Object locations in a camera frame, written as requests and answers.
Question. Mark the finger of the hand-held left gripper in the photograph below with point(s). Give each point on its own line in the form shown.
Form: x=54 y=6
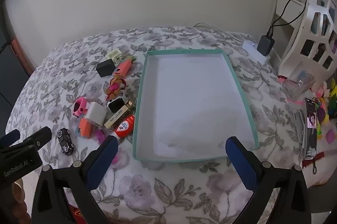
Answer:
x=9 y=137
x=36 y=137

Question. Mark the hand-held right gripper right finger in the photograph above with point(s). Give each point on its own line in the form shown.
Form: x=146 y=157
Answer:
x=239 y=158

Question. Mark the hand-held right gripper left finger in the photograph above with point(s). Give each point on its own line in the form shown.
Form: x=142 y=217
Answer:
x=105 y=158

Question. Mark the pink lip gloss tube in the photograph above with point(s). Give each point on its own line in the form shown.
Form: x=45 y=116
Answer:
x=100 y=136

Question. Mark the black toy car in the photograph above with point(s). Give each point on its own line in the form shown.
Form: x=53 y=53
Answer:
x=65 y=141

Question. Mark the bright orange blue toy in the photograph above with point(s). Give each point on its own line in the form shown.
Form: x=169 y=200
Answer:
x=85 y=129

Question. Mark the white charger block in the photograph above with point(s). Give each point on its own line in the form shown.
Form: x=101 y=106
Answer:
x=95 y=113

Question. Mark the pink cartoon figurine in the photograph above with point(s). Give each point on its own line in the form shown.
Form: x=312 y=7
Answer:
x=115 y=87

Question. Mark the teal cardboard box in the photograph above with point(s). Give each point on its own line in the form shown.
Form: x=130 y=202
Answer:
x=189 y=97

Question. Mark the black cube adapter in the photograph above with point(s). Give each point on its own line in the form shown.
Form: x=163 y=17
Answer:
x=105 y=69

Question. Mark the coral carrot toy knife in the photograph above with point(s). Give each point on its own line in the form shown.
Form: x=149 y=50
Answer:
x=122 y=67

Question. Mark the red white tube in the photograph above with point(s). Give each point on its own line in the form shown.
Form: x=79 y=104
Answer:
x=125 y=126

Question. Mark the dark cabinet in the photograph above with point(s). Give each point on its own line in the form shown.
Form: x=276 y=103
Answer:
x=11 y=87

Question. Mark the pink kids watch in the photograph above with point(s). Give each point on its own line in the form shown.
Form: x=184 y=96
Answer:
x=80 y=107

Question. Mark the white smartwatch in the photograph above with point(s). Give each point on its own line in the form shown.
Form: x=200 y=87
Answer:
x=115 y=104

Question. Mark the floral grey white blanket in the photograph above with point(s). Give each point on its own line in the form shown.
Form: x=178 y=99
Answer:
x=184 y=187

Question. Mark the red package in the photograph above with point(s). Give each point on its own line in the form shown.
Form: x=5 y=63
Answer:
x=77 y=214

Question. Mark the red knitted cloth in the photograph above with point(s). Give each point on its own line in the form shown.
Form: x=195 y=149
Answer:
x=314 y=159

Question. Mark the pink lace doily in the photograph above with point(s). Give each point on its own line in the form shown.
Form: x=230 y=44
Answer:
x=292 y=102

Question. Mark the smartphone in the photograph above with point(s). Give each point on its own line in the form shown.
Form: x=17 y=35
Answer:
x=311 y=129

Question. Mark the clear glass cup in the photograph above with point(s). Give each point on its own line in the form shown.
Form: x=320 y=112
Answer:
x=298 y=85

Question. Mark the pile of colourful toys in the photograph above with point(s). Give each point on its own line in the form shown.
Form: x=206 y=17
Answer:
x=327 y=113

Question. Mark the white power strip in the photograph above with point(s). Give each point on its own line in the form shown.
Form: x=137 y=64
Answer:
x=250 y=49

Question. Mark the black charger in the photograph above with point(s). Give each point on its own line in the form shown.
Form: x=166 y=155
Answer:
x=265 y=45

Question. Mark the white lattice shelf rack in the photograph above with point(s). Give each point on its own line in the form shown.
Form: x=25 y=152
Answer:
x=300 y=37

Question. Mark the brown wooden rail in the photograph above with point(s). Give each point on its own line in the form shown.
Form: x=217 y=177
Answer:
x=15 y=47

